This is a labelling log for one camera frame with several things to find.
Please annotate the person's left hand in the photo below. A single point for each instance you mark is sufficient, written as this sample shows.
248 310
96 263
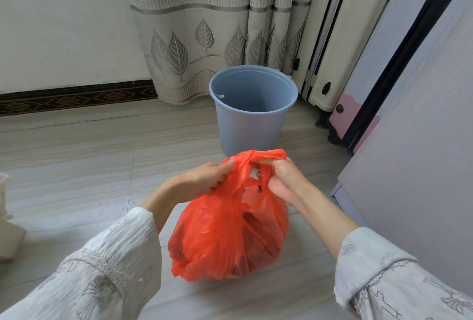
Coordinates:
199 179

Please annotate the person's right hand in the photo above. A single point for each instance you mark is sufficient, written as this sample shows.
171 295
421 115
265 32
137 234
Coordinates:
286 179

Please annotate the person's left fingers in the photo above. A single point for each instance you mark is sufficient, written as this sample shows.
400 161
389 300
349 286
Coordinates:
221 174

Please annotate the person's right thumb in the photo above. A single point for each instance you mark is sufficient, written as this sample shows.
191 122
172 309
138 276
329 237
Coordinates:
268 163

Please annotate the orange plastic bag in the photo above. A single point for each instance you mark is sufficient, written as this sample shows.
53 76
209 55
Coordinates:
231 227

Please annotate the person's left forearm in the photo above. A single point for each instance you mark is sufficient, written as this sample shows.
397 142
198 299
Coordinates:
111 260

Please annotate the person's right forearm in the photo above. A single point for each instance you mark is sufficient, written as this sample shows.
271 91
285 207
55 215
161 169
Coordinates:
373 260

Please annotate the blue plastic bucket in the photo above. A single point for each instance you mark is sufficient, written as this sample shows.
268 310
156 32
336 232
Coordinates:
253 109

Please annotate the cream hard-shell suitcase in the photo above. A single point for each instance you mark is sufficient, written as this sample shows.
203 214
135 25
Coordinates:
332 35

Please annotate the beige leaf-patterned curtain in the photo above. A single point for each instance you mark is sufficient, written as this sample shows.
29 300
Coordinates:
218 24

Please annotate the grey cabinet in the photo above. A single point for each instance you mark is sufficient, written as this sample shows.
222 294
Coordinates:
417 168

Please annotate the white and pink suitcase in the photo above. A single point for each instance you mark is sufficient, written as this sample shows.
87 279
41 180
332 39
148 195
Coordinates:
384 54

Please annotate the white object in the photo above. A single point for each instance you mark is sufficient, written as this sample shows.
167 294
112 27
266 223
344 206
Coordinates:
8 220

